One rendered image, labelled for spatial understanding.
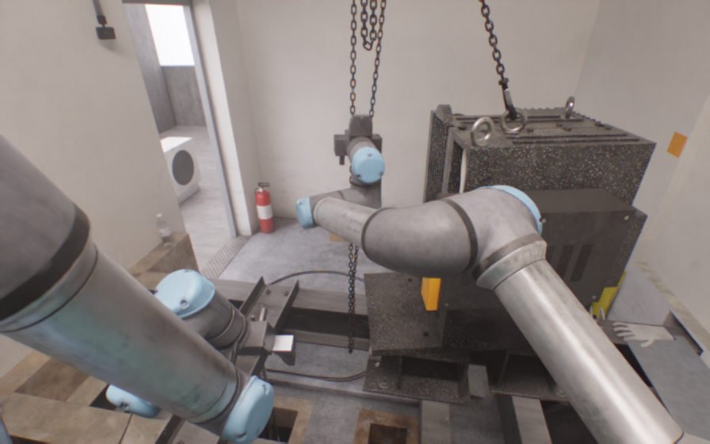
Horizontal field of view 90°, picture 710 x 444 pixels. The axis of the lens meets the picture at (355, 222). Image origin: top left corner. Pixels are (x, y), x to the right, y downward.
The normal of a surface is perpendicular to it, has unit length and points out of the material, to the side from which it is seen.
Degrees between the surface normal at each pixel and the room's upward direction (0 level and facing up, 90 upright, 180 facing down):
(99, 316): 93
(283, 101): 90
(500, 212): 32
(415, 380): 0
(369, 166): 88
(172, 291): 25
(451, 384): 0
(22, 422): 0
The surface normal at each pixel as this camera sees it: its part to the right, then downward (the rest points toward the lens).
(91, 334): 0.70, 0.46
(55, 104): 0.98, 0.07
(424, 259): -0.31, 0.40
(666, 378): -0.01, -0.87
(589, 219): 0.05, 0.49
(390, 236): -0.64, -0.18
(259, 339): -0.18, -0.60
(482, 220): 0.29, -0.37
